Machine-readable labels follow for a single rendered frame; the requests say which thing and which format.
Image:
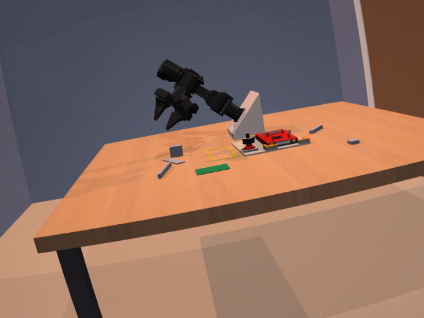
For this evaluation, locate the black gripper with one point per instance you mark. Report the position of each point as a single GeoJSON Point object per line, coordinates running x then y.
{"type": "Point", "coordinates": [165, 100]}

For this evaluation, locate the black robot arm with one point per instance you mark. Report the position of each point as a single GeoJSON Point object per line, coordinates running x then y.
{"type": "Point", "coordinates": [191, 80]}

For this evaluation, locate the green flat rectangular patch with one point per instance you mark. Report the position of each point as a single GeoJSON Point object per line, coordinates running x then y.
{"type": "Point", "coordinates": [212, 169]}

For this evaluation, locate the grey wheel with black tyre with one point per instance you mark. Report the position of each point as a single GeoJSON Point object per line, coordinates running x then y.
{"type": "Point", "coordinates": [248, 140]}

